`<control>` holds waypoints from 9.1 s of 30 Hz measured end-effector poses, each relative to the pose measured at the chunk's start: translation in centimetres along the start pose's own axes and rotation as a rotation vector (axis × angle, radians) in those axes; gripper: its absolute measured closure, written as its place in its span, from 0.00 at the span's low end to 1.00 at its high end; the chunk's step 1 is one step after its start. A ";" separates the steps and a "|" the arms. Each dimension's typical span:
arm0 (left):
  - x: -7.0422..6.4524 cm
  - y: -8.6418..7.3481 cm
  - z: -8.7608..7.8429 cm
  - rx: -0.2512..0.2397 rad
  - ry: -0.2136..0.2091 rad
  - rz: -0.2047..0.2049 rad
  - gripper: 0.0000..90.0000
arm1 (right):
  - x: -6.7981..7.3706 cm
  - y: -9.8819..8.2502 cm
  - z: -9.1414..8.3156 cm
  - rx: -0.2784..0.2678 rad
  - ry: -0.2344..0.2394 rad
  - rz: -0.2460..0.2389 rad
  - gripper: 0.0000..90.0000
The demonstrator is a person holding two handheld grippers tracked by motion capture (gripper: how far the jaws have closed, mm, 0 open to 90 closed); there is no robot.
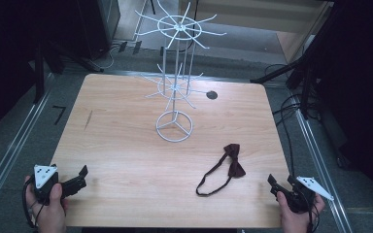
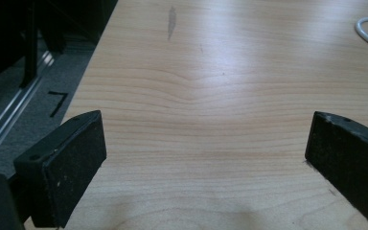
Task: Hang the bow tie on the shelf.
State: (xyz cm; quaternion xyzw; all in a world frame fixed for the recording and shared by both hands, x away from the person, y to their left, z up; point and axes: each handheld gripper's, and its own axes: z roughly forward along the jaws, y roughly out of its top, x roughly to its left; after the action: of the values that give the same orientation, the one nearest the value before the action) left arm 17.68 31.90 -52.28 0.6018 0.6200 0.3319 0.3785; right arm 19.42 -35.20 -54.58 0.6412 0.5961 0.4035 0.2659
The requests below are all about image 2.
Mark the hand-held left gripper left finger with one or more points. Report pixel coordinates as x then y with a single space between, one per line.
67 172

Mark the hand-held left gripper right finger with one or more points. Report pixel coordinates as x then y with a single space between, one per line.
348 159

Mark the black stand leg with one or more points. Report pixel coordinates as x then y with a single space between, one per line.
30 48

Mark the aluminium rail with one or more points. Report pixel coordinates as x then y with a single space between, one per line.
9 115

